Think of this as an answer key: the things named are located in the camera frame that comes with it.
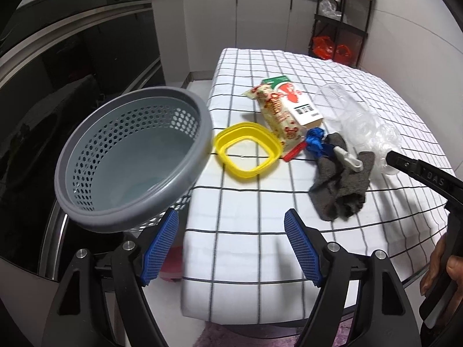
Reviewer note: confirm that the grey cloth rag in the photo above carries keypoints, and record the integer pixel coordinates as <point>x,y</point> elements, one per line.
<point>336,188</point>

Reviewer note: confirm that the person's right hand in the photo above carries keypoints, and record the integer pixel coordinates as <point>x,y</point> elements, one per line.
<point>456,271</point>

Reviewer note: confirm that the red and cream snack wrapper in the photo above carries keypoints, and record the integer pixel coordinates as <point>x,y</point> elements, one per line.
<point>278,115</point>

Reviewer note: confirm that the black metal shelf rack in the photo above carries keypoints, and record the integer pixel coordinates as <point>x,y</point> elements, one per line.
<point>340,18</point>

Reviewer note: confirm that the crumpled clear plastic bag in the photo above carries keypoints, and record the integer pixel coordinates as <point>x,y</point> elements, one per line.
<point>379,133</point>

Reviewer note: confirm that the large red plastic bag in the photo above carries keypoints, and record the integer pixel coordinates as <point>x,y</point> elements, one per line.
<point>323,47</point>

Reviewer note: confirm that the red plastic clip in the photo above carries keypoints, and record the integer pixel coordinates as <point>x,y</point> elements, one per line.
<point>293,154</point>

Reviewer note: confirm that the clear plastic bag on rack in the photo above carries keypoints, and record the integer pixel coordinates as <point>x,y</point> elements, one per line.
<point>331,9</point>

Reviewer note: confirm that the white milk carton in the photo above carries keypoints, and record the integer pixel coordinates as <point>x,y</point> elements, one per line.
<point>307,112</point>

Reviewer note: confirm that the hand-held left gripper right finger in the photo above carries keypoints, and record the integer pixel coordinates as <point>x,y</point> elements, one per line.
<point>304,249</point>

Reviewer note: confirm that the clear plastic cup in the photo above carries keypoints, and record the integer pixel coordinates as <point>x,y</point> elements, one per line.
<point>336,97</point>

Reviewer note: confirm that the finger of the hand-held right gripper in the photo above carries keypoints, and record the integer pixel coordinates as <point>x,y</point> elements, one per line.
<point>416,168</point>

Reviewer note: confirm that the blue crumpled plastic piece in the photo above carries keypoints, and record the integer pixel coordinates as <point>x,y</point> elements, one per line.
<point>314,137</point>

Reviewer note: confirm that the grey perforated plastic basket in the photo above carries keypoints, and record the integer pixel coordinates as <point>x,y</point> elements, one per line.
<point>144,144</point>

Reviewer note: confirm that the white plastic clip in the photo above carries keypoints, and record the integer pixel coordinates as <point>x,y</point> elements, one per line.
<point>352,162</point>

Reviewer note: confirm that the white kitchen cabinet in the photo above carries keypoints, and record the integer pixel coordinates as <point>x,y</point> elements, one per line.
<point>217,25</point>

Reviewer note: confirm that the black built-in oven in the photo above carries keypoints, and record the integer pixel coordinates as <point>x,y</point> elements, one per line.
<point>72,61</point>

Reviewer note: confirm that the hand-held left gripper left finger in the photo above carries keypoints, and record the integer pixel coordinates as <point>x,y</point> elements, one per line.
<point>159,249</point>

